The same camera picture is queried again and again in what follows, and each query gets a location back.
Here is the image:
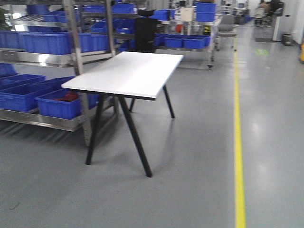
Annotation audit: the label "white table black legs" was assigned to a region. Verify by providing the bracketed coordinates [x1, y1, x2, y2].
[61, 51, 183, 178]

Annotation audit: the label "black office chair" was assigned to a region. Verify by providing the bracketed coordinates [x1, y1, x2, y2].
[134, 9, 158, 53]

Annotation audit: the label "blue bin with red cloth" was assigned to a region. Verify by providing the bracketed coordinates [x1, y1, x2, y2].
[35, 88, 81, 120]

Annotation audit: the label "grey office chair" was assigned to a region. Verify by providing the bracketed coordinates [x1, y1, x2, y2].
[216, 14, 237, 51]

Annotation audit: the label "steel shelf rack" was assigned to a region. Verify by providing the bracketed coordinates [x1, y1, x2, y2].
[0, 0, 116, 146]

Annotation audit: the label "blue bin lower shelf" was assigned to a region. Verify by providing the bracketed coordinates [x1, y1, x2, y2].
[0, 84, 53, 112]

